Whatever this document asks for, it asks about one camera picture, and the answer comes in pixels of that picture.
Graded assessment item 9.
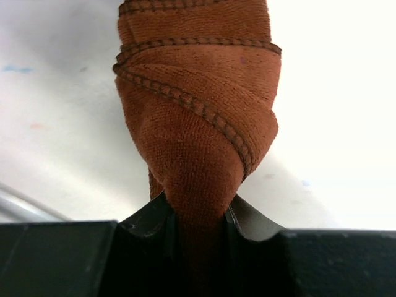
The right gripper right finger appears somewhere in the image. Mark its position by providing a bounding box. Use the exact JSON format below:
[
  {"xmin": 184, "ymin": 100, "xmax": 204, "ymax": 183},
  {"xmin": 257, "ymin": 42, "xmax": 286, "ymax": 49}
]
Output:
[{"xmin": 225, "ymin": 197, "xmax": 395, "ymax": 296}]

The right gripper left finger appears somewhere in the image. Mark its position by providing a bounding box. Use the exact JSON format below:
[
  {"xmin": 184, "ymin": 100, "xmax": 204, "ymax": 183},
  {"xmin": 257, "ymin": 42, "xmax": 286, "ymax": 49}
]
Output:
[{"xmin": 1, "ymin": 194, "xmax": 176, "ymax": 296}]

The brown towel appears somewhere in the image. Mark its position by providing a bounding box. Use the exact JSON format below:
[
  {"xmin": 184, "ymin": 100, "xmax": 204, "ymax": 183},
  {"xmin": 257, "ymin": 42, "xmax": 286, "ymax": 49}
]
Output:
[{"xmin": 112, "ymin": 0, "xmax": 283, "ymax": 236}]

